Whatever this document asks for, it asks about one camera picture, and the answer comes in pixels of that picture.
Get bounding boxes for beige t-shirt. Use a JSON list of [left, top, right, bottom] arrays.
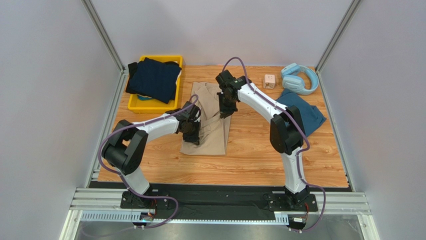
[[180, 82, 231, 156]]

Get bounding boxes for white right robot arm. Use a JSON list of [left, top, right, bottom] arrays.
[[215, 70, 310, 205]]

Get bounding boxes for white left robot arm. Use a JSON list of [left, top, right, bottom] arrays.
[[98, 101, 201, 198]]

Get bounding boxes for small pink cube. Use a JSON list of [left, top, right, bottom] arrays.
[[262, 74, 276, 89]]

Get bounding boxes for navy blue t-shirt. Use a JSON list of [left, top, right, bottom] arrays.
[[125, 58, 182, 104]]

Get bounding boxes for yellow plastic bin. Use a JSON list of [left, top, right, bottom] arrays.
[[127, 55, 184, 113]]

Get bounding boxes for light blue headphones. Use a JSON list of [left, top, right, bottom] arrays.
[[280, 62, 319, 96]]

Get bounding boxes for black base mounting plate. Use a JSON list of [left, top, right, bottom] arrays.
[[120, 183, 321, 221]]

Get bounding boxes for teal folded t-shirt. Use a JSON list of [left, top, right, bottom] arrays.
[[276, 89, 327, 137]]

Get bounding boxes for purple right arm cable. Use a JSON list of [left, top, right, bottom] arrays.
[[221, 56, 327, 234]]

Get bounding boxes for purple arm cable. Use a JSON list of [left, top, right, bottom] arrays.
[[98, 94, 179, 230], [221, 56, 327, 234]]

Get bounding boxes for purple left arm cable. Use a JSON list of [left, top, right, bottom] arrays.
[[98, 94, 179, 230]]

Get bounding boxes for left aluminium corner post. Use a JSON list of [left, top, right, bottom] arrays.
[[81, 0, 126, 73]]

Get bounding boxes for aluminium corner post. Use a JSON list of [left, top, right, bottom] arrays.
[[315, 0, 363, 74], [81, 0, 126, 73]]

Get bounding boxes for right aluminium corner post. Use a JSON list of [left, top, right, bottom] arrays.
[[315, 0, 363, 74]]

